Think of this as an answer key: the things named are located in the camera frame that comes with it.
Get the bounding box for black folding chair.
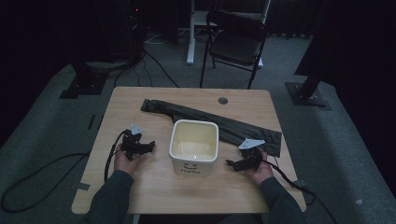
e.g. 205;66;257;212
199;9;269;91

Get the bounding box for person's left hand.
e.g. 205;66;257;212
113;148;142;175

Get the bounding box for white bin rim ring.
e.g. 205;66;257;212
168;119;220;163

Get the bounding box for white desk frame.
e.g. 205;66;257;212
186;0;272;69

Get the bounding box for black stand with square base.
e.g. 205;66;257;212
59;60;110;100

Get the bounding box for thin black floor cables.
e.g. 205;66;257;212
113;46;180;89

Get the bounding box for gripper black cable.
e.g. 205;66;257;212
262;158;339;224
104;130;129;183

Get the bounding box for round grey stand base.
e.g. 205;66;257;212
85;60;133;71

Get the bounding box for person's right hand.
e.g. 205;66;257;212
246;147;276;187

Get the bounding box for black stand with bolted base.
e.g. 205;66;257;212
285;0;332;108

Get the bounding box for dark computer tower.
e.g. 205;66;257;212
124;0;148;63

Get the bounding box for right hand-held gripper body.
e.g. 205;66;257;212
237;138;266;173

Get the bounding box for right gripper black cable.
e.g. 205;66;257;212
262;158;339;224

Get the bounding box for black trash bag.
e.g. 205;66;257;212
140;98;283;158

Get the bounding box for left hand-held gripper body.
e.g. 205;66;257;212
120;124;146;161

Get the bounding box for white square bin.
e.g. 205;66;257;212
168;119;220;179

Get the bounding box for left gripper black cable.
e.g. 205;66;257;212
104;130;129;183

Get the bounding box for long black floor cable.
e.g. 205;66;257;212
0;151;92;214

